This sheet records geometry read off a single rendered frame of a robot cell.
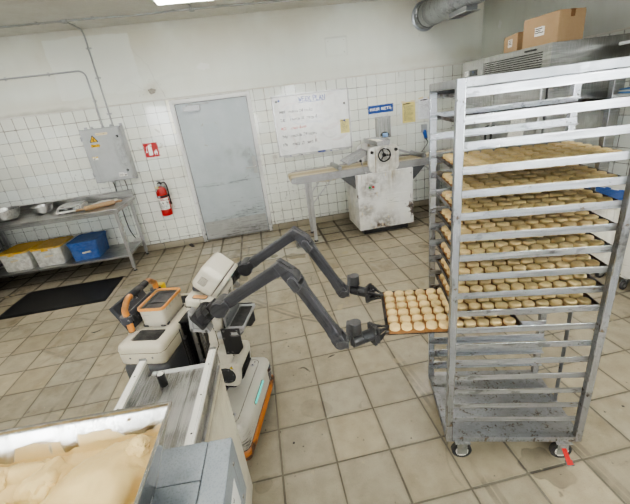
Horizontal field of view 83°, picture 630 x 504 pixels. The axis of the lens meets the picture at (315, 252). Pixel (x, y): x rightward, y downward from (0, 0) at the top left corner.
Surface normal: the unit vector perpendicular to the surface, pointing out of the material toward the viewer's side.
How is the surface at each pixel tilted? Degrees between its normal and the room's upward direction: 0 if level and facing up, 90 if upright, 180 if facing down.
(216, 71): 90
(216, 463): 0
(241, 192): 90
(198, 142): 90
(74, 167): 90
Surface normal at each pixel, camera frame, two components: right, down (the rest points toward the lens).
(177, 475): -0.12, -0.92
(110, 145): 0.16, 0.36
